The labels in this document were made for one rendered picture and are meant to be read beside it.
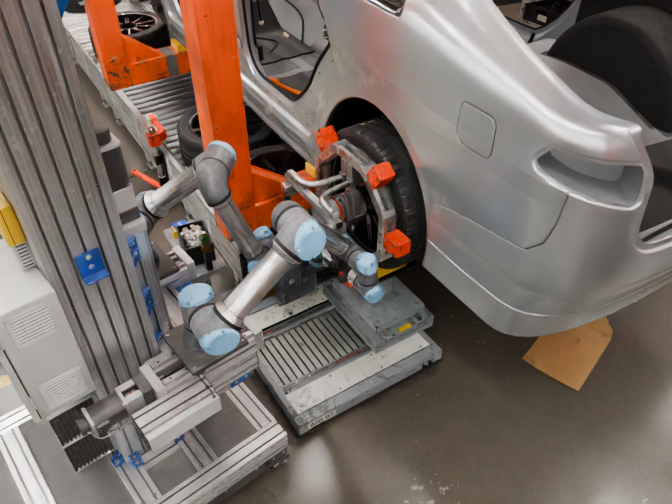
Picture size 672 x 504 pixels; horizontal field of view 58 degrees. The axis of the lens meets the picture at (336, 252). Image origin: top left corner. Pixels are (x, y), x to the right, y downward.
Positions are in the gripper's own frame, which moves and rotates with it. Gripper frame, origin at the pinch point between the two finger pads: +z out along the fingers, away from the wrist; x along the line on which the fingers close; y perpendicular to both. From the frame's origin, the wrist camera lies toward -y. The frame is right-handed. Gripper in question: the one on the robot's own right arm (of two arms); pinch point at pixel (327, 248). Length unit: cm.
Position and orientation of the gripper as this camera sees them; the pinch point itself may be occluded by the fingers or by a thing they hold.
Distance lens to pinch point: 249.0
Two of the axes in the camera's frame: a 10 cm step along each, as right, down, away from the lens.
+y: -0.8, -7.2, -6.9
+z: -5.4, -5.5, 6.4
